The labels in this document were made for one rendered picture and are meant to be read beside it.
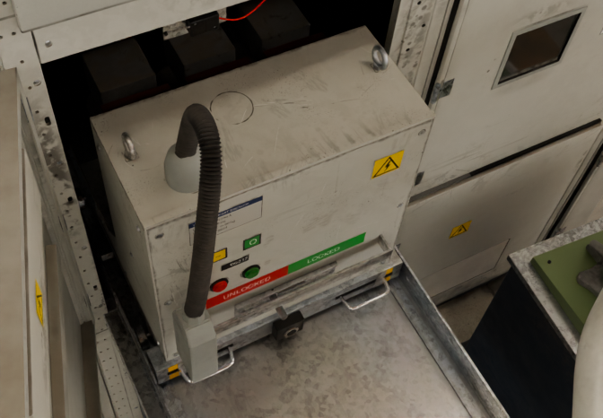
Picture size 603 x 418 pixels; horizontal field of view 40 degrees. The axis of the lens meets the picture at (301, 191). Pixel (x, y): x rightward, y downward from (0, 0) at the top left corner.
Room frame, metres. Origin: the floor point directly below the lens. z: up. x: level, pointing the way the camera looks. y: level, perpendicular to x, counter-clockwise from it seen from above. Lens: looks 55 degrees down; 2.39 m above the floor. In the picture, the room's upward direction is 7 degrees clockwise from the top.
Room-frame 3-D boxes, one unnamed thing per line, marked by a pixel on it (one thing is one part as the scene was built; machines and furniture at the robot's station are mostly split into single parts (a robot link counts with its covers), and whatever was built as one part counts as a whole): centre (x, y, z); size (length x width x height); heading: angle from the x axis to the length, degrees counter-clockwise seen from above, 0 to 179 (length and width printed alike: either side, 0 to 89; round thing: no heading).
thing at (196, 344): (0.55, 0.14, 1.14); 0.08 x 0.05 x 0.17; 34
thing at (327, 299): (0.74, 0.01, 0.90); 0.54 x 0.05 x 0.06; 124
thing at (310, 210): (0.73, 0.01, 1.15); 0.48 x 0.01 x 0.48; 124
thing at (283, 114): (0.94, 0.15, 1.15); 0.51 x 0.50 x 0.48; 34
